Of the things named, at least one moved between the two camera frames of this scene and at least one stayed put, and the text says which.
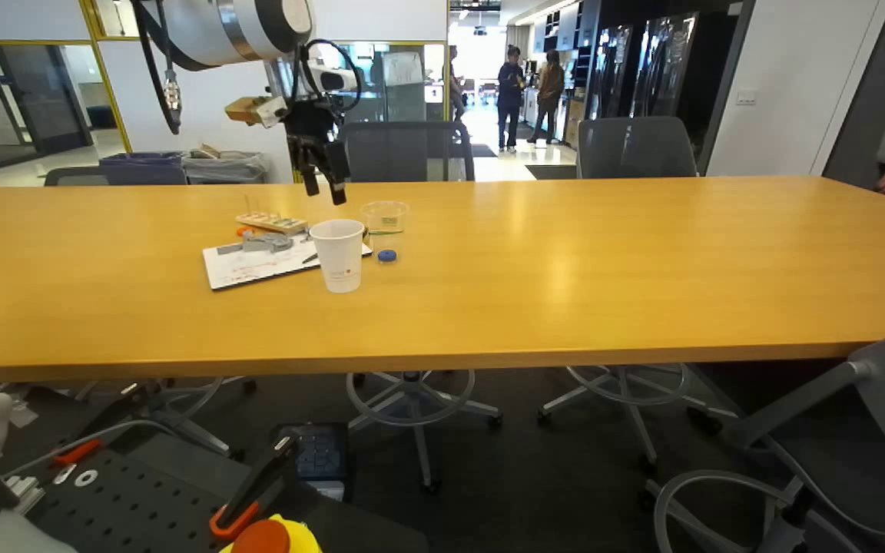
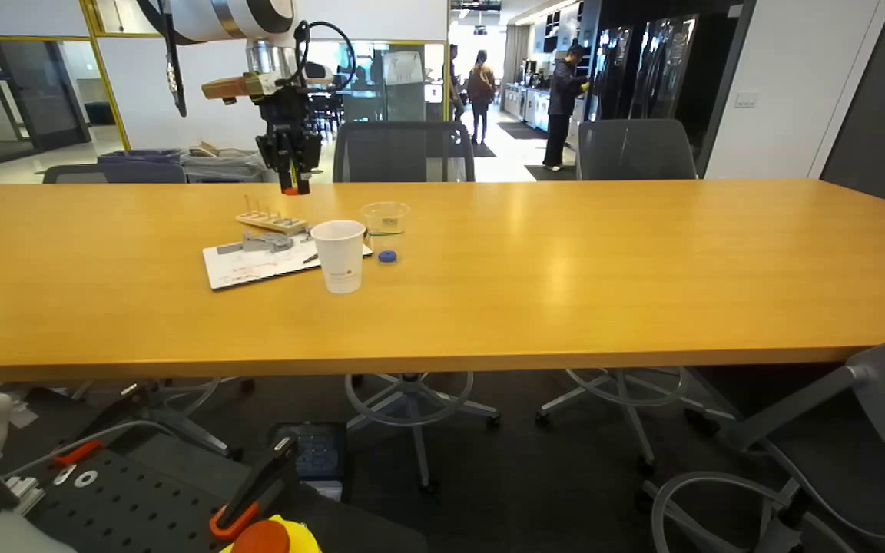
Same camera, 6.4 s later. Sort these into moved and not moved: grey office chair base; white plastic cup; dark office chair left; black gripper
Moved: black gripper
Not moved: dark office chair left; grey office chair base; white plastic cup
